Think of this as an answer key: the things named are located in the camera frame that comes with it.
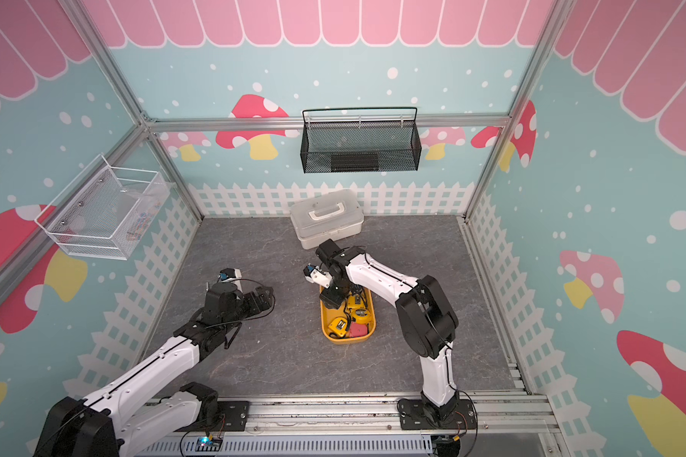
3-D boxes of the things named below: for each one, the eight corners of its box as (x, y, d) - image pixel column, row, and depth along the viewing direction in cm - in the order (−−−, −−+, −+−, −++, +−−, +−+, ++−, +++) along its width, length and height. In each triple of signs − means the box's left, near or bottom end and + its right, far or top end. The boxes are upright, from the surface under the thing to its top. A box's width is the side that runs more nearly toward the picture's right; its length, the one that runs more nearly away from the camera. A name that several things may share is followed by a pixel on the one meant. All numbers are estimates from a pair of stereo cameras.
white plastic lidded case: (292, 250, 112) (287, 228, 102) (299, 212, 125) (294, 189, 115) (362, 250, 112) (363, 228, 102) (361, 212, 126) (362, 189, 115)
